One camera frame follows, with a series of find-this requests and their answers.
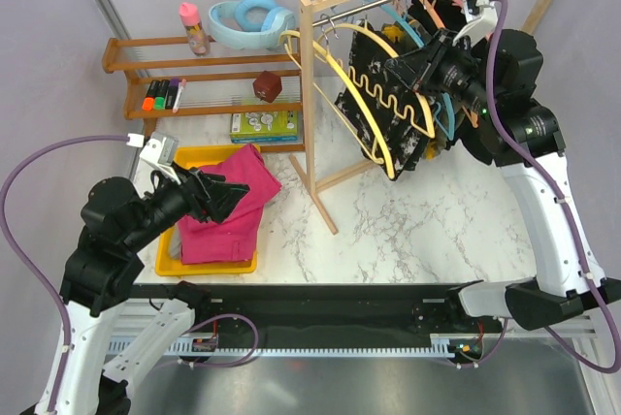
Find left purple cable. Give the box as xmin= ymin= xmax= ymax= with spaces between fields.
xmin=1 ymin=134 xmax=132 ymax=414

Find brown cube box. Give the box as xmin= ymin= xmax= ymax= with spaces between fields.
xmin=252 ymin=71 xmax=282 ymax=103

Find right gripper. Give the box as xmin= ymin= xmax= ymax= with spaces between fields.
xmin=387 ymin=26 xmax=501 ymax=116

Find white cable duct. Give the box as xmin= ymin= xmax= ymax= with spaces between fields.
xmin=109 ymin=335 xmax=462 ymax=359

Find camouflage yellow trousers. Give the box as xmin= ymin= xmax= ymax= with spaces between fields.
xmin=381 ymin=19 xmax=456 ymax=160

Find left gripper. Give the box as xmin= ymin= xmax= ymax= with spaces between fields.
xmin=124 ymin=159 xmax=250 ymax=250

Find wooden shelf rack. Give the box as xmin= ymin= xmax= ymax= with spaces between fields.
xmin=102 ymin=37 xmax=304 ymax=134

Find purple cable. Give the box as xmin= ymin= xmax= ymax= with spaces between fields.
xmin=1 ymin=134 xmax=132 ymax=414
xmin=484 ymin=0 xmax=617 ymax=375

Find orange highlighter marker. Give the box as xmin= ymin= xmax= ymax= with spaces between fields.
xmin=142 ymin=80 xmax=160 ymax=111

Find yellow hanger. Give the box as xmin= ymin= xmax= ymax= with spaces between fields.
xmin=311 ymin=41 xmax=393 ymax=170
xmin=321 ymin=22 xmax=436 ymax=139

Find grey trousers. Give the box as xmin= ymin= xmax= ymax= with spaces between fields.
xmin=168 ymin=227 xmax=182 ymax=260

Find wooden clothes rack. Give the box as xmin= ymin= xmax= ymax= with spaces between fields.
xmin=288 ymin=0 xmax=583 ymax=237

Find green card box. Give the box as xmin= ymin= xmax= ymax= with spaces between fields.
xmin=229 ymin=111 xmax=299 ymax=144

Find pink trousers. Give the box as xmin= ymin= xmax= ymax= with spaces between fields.
xmin=178 ymin=144 xmax=281 ymax=265

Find blue hanger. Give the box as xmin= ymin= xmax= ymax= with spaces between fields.
xmin=379 ymin=4 xmax=456 ymax=140

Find pink water bottle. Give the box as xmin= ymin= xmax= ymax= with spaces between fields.
xmin=179 ymin=2 xmax=211 ymax=56

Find yellow plastic tray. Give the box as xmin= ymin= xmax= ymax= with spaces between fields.
xmin=153 ymin=144 xmax=258 ymax=277

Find purple highlighter marker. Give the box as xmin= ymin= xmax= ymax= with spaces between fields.
xmin=164 ymin=78 xmax=180 ymax=110

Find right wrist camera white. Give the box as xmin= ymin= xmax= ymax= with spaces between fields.
xmin=453 ymin=0 xmax=498 ymax=46

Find white pink pen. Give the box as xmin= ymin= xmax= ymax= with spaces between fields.
xmin=173 ymin=79 xmax=187 ymax=113

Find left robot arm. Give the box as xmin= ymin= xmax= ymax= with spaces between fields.
xmin=26 ymin=166 xmax=249 ymax=414

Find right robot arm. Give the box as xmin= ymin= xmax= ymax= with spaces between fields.
xmin=384 ymin=29 xmax=620 ymax=332

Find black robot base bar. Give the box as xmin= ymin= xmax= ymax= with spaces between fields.
xmin=130 ymin=281 xmax=549 ymax=351

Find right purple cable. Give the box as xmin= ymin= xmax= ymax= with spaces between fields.
xmin=484 ymin=0 xmax=617 ymax=375

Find black white patterned trousers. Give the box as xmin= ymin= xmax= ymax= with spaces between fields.
xmin=334 ymin=22 xmax=437 ymax=180

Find green highlighter marker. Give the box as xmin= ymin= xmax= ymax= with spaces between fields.
xmin=153 ymin=80 xmax=170 ymax=110

